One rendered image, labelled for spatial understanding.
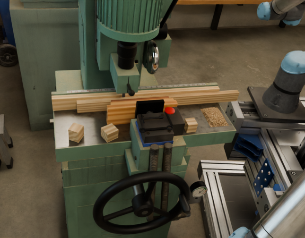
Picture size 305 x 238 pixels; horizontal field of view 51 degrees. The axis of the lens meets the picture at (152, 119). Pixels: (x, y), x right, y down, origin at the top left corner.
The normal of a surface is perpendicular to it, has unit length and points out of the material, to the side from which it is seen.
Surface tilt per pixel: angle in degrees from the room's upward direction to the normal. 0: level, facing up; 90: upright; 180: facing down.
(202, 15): 90
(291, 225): 58
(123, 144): 90
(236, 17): 90
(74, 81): 0
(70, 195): 90
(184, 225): 0
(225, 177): 0
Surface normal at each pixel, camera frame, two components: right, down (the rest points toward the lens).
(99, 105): 0.26, 0.66
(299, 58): 0.00, -0.73
